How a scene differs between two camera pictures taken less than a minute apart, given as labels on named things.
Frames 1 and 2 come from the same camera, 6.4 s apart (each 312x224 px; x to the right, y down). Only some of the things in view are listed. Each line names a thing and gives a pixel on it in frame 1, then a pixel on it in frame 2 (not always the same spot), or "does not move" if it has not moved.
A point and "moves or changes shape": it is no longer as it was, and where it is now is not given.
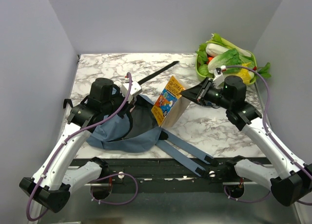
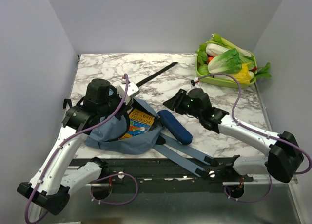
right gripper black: [198, 91] → [173, 103]
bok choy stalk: [217, 39] does not move
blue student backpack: [137, 130] moves or changes shape
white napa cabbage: [213, 50] does not move
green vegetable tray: [208, 77] does not move
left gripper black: [127, 107] does not move
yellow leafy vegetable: [244, 73] does not move
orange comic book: [170, 106] → [140, 122]
